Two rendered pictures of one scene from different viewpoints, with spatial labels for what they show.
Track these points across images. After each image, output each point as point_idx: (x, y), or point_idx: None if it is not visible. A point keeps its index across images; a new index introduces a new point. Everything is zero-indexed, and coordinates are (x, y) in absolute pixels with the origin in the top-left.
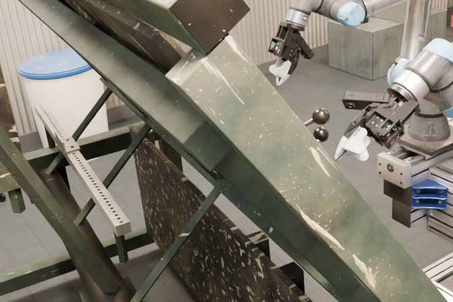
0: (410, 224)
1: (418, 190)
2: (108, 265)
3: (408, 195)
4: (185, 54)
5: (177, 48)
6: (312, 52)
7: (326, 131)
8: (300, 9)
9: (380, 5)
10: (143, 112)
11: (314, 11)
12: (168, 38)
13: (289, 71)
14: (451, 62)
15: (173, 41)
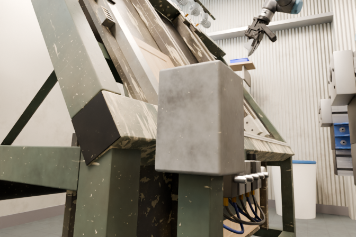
0: (338, 170)
1: (340, 128)
2: None
3: (333, 136)
4: None
5: None
6: (273, 34)
7: None
8: (263, 7)
9: None
10: None
11: (275, 8)
12: None
13: (251, 44)
14: None
15: None
